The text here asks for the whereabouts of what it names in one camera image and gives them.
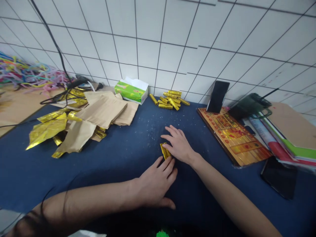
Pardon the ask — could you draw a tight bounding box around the person's left hand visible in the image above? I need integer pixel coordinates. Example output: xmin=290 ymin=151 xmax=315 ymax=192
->
xmin=131 ymin=156 xmax=178 ymax=210

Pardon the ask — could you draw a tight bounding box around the person's right hand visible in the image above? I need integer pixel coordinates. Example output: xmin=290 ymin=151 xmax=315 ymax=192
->
xmin=161 ymin=125 xmax=201 ymax=166

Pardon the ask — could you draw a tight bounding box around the gold foil sheet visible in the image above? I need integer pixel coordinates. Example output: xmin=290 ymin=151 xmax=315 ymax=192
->
xmin=160 ymin=142 xmax=173 ymax=161

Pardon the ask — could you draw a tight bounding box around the dark blue table cloth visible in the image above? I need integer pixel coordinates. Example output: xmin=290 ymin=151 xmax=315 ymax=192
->
xmin=0 ymin=95 xmax=316 ymax=237

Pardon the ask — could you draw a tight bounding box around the heap of rolled gold ingots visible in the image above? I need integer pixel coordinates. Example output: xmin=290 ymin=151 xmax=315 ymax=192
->
xmin=149 ymin=90 xmax=191 ymax=111

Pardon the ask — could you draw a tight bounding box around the person's body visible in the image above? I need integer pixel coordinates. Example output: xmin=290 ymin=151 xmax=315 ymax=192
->
xmin=81 ymin=221 xmax=247 ymax=237

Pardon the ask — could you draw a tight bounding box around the stack of gold printed paper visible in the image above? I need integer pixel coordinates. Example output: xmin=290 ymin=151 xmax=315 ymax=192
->
xmin=196 ymin=106 xmax=274 ymax=169

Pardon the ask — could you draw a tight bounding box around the black phone with stand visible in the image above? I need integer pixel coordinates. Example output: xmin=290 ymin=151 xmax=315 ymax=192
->
xmin=206 ymin=80 xmax=230 ymax=114

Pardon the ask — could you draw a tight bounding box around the green tissue box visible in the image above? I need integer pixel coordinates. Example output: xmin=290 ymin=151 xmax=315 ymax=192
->
xmin=114 ymin=76 xmax=149 ymax=105

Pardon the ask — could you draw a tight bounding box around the pile of brown paper sheets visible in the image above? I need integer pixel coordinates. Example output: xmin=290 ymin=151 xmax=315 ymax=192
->
xmin=59 ymin=91 xmax=140 ymax=154

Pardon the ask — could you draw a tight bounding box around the flat black phone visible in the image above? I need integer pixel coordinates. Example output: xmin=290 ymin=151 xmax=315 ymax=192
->
xmin=260 ymin=156 xmax=298 ymax=200

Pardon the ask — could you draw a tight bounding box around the thin black rod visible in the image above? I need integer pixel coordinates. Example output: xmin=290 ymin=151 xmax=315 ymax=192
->
xmin=261 ymin=88 xmax=280 ymax=99

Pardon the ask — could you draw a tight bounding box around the stack of folders and books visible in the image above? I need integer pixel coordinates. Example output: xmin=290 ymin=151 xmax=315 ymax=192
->
xmin=243 ymin=102 xmax=316 ymax=171

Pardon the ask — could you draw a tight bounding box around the pile of crumpled gold foil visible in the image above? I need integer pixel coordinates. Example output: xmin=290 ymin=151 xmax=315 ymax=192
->
xmin=25 ymin=88 xmax=108 ymax=159

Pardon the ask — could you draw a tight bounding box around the black power strip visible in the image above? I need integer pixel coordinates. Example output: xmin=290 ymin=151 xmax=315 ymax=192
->
xmin=66 ymin=74 xmax=93 ymax=90

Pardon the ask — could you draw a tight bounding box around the pile of coloured pipe cleaners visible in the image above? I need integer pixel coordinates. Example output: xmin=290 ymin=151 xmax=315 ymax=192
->
xmin=0 ymin=50 xmax=74 ymax=95

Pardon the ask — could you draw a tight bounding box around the black cable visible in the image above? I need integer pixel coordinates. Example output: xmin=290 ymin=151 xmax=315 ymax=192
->
xmin=29 ymin=0 xmax=86 ymax=105

